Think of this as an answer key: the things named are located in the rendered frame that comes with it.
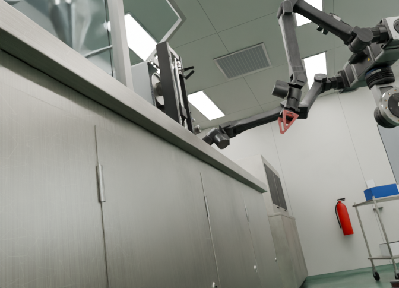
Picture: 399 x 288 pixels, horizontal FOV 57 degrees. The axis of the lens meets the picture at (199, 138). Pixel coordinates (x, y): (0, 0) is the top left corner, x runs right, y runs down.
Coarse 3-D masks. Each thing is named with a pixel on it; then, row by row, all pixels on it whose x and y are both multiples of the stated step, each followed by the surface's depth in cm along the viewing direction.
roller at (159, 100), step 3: (153, 75) 165; (153, 78) 164; (156, 78) 167; (153, 81) 163; (156, 81) 166; (159, 81) 170; (153, 84) 162; (153, 87) 161; (156, 93) 162; (156, 96) 161; (159, 96) 165; (162, 96) 168; (156, 99) 161; (159, 99) 164; (162, 99) 167; (156, 102) 162; (159, 102) 163; (162, 102) 166; (156, 105) 165; (159, 105) 166
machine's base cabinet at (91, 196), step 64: (0, 64) 42; (0, 128) 39; (64, 128) 50; (128, 128) 68; (0, 192) 37; (64, 192) 47; (128, 192) 62; (192, 192) 92; (256, 192) 179; (0, 256) 35; (64, 256) 44; (128, 256) 57; (192, 256) 81; (256, 256) 142
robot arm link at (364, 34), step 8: (296, 0) 175; (304, 0) 176; (280, 8) 174; (296, 8) 177; (304, 8) 175; (312, 8) 175; (304, 16) 178; (312, 16) 175; (320, 16) 174; (328, 16) 175; (320, 24) 176; (328, 24) 174; (336, 24) 173; (344, 24) 173; (336, 32) 174; (344, 32) 172; (352, 32) 170; (360, 32) 169; (368, 32) 169; (344, 40) 175; (360, 40) 168; (368, 40) 168; (352, 48) 175
